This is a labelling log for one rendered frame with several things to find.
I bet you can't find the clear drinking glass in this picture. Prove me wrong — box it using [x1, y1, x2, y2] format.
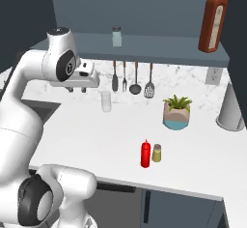
[100, 90, 113, 113]

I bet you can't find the potted green plant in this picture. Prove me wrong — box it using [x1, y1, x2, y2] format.
[162, 94, 194, 131]

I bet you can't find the black vertical door handle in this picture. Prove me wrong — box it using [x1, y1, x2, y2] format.
[143, 189, 151, 224]

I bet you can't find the yellow shaker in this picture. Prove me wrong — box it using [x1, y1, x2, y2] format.
[151, 143, 163, 163]

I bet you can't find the red condiment bottle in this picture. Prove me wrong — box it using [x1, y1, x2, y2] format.
[140, 138, 152, 169]

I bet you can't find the hanging metal fork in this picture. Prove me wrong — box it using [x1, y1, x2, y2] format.
[122, 61, 128, 94]

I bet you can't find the hanging black ladle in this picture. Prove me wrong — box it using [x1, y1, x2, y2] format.
[128, 61, 143, 96]

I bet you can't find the dark open cabinet door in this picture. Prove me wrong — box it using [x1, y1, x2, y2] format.
[0, 0, 59, 75]
[220, 0, 247, 128]

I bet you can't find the black horizontal handle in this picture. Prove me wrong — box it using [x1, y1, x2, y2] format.
[96, 182, 137, 194]

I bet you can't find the grey base cabinet door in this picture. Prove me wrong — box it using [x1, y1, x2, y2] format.
[140, 187, 228, 228]

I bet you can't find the white cylinder stand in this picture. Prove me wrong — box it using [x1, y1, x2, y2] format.
[214, 81, 246, 132]

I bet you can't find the brown sauce bottle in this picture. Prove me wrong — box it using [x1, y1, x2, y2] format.
[198, 0, 229, 54]

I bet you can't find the wall power outlet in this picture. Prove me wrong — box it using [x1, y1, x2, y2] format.
[205, 66, 224, 86]

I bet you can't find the hanging slotted spatula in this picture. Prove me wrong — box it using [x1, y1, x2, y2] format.
[143, 62, 156, 100]

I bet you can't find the grey appliance front panel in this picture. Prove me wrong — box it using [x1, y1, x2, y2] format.
[84, 186, 143, 228]

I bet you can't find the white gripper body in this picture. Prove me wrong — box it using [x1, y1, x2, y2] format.
[49, 69, 100, 89]

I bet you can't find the hanging dark spoon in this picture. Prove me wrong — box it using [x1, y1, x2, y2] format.
[111, 60, 120, 94]

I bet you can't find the dark sink basin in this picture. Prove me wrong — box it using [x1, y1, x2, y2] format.
[19, 99, 63, 124]

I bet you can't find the pale grey shaker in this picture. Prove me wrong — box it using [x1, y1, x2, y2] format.
[111, 25, 124, 48]

